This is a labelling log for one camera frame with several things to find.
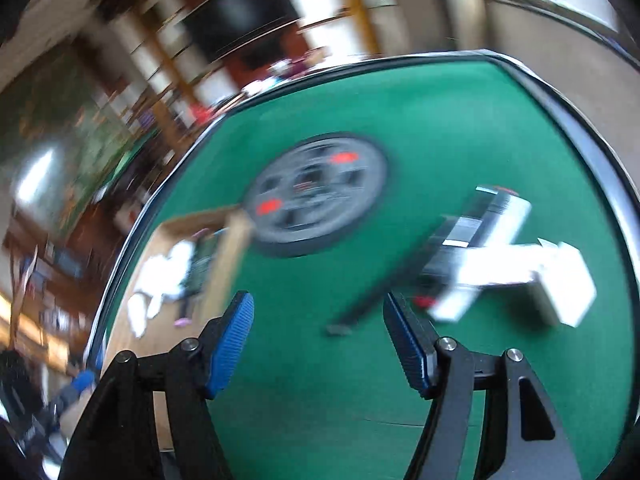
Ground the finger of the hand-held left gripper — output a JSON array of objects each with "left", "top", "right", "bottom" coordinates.
[{"left": 70, "top": 342, "right": 107, "bottom": 397}]

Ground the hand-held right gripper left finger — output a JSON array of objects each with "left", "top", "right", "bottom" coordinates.
[{"left": 57, "top": 290, "right": 255, "bottom": 480}]

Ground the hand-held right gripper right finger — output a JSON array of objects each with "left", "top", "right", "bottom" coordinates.
[{"left": 383, "top": 292, "right": 584, "bottom": 480}]

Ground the cardboard box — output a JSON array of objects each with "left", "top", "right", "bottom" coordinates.
[{"left": 106, "top": 208, "right": 254, "bottom": 461}]

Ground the large white power adapter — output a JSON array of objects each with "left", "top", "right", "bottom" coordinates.
[{"left": 526, "top": 239, "right": 599, "bottom": 329}]

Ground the black pen silver tip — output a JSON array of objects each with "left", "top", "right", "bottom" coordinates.
[{"left": 326, "top": 275, "right": 407, "bottom": 337}]

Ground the white tube black print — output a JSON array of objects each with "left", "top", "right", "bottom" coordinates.
[{"left": 429, "top": 244, "right": 545, "bottom": 324}]

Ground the black white rectangular box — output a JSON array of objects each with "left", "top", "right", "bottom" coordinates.
[{"left": 425, "top": 185, "right": 532, "bottom": 263}]

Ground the round grey table dial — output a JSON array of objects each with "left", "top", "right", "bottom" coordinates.
[{"left": 242, "top": 132, "right": 390, "bottom": 260}]

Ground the wooden wall shelving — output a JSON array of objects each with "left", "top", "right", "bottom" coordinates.
[{"left": 100, "top": 0, "right": 381, "bottom": 131}]

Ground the black wall television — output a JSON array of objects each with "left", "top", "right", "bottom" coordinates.
[{"left": 181, "top": 0, "right": 299, "bottom": 70}]

